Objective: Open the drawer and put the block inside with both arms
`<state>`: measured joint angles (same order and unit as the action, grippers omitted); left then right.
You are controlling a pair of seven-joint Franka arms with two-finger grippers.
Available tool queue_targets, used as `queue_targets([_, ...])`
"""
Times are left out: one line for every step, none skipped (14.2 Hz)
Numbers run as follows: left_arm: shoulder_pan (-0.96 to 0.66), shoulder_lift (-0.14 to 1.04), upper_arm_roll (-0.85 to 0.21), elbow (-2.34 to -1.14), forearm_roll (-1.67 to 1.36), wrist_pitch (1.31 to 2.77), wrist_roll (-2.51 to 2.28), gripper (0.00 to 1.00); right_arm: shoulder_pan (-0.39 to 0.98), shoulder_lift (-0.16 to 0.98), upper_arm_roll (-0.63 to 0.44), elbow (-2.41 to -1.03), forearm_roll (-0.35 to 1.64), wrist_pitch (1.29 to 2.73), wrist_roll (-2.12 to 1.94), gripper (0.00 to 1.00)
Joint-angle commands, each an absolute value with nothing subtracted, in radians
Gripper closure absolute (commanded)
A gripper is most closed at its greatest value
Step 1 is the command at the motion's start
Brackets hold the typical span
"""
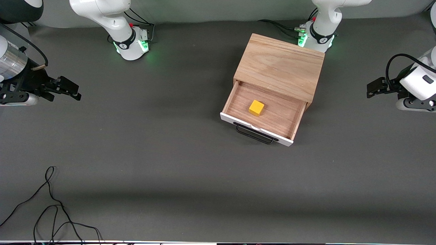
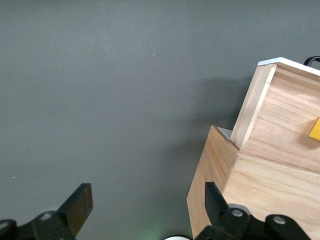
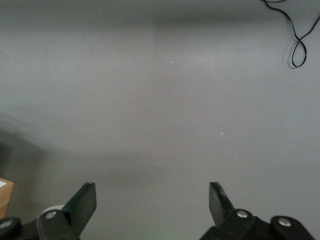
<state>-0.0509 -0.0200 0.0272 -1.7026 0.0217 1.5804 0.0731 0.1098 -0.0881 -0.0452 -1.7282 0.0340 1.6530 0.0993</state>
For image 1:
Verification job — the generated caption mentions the wooden drawer with white front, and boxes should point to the wooden drawer with white front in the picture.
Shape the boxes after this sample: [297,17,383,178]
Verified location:
[220,80,307,147]

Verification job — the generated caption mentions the yellow cube block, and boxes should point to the yellow cube block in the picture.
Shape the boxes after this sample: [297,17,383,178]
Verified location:
[249,100,265,117]

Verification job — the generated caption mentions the black metal drawer handle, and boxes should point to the black metal drawer handle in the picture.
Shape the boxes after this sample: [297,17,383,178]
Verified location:
[236,123,277,145]

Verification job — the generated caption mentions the light wooden cabinet box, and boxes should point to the light wooden cabinet box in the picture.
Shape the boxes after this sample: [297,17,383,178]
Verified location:
[233,33,325,111]

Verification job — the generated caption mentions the thin black loose cable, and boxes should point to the thin black loose cable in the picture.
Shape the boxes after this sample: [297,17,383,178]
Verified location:
[0,166,84,245]
[33,205,103,245]

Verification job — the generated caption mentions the black left arm base cables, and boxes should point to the black left arm base cables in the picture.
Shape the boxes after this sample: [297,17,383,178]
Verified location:
[258,9,319,38]

